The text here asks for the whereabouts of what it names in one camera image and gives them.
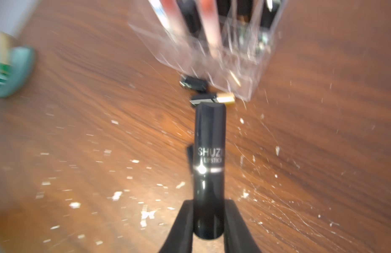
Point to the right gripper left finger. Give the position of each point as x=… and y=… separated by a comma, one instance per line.
x=180, y=237

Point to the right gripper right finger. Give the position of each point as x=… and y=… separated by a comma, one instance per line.
x=237, y=237

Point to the pink lipstick tube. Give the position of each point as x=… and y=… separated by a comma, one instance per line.
x=208, y=13

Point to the clear acrylic lipstick organizer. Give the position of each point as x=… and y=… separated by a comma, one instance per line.
x=227, y=43

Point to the teal dustpan tray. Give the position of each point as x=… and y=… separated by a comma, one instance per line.
x=22, y=61

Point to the green rake wooden handle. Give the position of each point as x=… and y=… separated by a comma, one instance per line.
x=6, y=45

